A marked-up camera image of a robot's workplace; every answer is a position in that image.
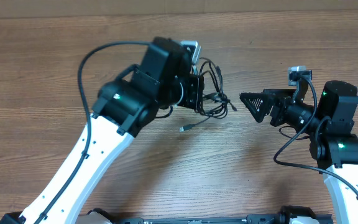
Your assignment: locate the black usb cable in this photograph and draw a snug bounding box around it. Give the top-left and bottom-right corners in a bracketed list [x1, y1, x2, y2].
[179, 57, 238, 133]

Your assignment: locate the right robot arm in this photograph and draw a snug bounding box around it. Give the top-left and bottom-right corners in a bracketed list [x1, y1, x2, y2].
[240, 77, 358, 223]

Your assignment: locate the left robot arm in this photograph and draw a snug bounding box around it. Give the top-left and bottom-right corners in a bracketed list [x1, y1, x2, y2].
[1, 37, 204, 223]

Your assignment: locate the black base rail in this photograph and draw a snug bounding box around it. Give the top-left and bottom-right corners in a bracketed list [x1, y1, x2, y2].
[112, 214, 278, 224]

